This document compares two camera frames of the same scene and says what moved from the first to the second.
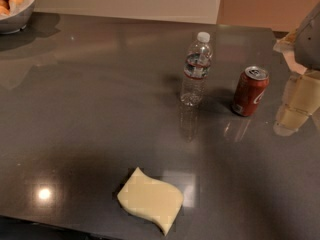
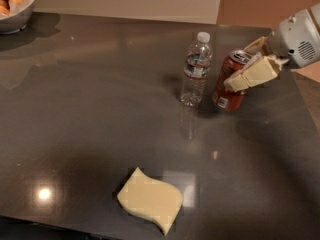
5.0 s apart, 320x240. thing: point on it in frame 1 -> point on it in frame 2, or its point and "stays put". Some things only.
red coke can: [250, 90] -> [224, 98]
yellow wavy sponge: [153, 200] stays put
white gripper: [308, 40] -> [294, 40]
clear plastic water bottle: [197, 66] stays put
